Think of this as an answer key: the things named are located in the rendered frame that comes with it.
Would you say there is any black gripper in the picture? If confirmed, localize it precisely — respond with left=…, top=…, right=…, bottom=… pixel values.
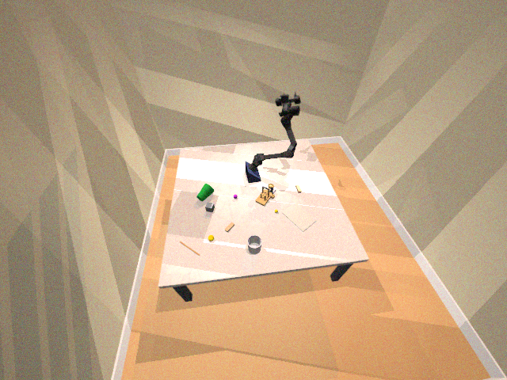
left=275, top=93, right=301, bottom=107

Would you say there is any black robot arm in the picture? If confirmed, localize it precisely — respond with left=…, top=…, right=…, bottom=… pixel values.
left=248, top=94, right=300, bottom=172

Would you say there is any grey cylinder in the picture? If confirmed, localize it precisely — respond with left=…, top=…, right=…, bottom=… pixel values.
left=247, top=235, right=262, bottom=255

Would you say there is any green cylinder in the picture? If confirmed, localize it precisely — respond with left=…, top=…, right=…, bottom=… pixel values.
left=196, top=184, right=214, bottom=201

